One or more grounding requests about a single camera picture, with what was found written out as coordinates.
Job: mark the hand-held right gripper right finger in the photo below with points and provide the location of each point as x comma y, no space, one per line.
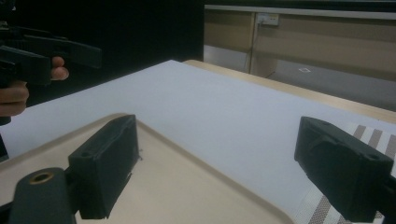
342,174

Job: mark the brown striped white cloth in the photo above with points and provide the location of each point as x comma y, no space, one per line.
317,208

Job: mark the beige plastic tray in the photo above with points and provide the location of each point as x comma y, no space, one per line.
174,186

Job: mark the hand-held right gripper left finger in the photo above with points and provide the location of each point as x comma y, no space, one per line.
102,161

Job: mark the white wall socket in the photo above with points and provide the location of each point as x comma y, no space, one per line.
267,19

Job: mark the white table sheet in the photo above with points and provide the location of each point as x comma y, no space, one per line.
199,109

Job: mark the black curtain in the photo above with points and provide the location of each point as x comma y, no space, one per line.
134,31

